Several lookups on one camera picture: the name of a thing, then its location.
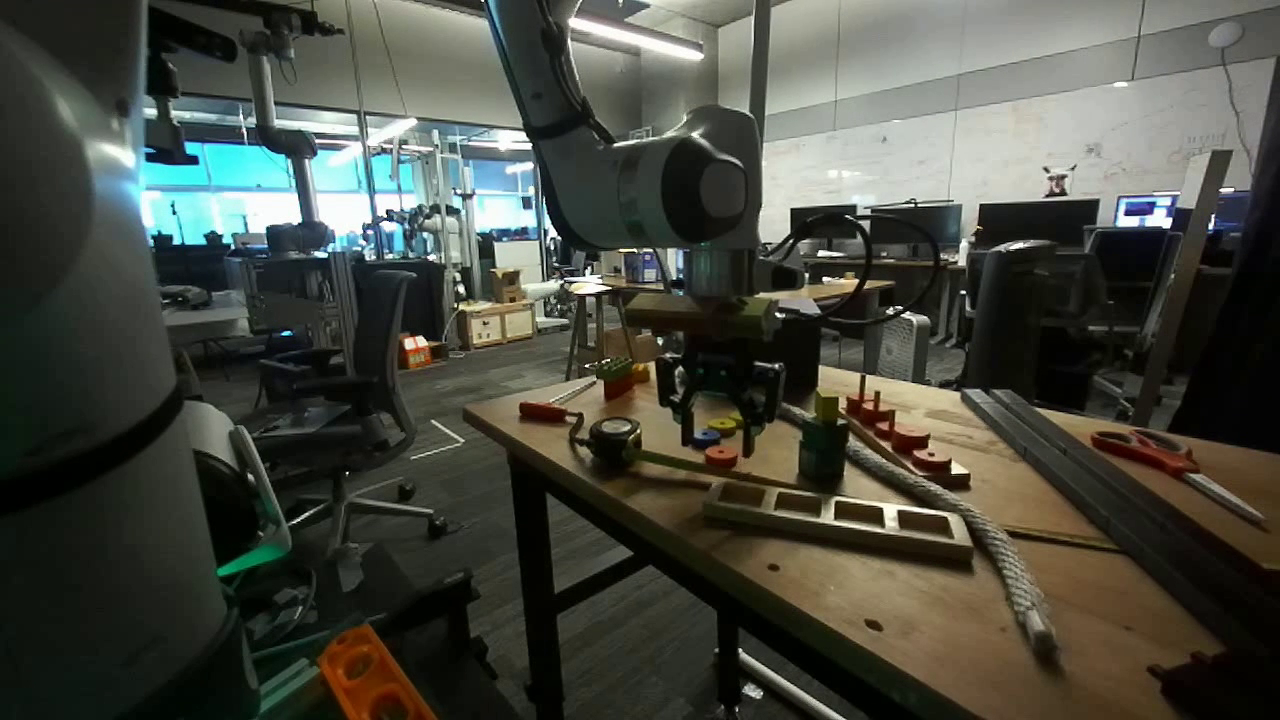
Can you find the grey slanted pole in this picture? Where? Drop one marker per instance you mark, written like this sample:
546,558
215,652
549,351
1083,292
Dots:
1182,287

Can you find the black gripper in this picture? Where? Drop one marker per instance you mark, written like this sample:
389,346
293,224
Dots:
720,361

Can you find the black overhead stand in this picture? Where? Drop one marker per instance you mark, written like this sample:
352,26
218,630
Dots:
267,123

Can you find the yellow toy block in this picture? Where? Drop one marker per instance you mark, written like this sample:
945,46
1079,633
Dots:
824,405

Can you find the white computer case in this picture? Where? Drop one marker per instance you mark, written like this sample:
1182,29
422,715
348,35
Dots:
901,346

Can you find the grey braided sleeve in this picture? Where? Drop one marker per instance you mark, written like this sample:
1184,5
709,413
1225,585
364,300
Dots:
993,555

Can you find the small drone on wall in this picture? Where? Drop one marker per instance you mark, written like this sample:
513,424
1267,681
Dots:
1061,177

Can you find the long black metal rail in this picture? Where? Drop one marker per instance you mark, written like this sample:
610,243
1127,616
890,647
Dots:
1134,513

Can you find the dark computer monitor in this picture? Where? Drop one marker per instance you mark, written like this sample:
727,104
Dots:
1039,221

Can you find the orange tool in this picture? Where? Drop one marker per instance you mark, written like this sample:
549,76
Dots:
364,675

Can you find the black metal table frame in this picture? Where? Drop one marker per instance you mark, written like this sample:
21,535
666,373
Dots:
538,585

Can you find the lit computer monitor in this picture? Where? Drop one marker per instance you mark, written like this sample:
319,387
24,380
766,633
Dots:
1144,209

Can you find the brown cardboard box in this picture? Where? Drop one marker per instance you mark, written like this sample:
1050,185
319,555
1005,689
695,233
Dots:
498,325

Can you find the ceiling light strip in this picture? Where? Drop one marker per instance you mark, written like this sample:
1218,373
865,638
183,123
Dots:
633,37

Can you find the green toy block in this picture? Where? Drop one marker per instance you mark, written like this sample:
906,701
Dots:
820,459

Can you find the red block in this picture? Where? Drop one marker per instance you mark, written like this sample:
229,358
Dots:
546,413

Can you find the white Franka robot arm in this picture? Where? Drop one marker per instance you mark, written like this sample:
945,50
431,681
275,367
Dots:
640,185

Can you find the round stool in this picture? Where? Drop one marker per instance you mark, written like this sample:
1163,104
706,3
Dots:
586,313

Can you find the black office chair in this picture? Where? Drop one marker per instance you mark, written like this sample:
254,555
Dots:
364,387

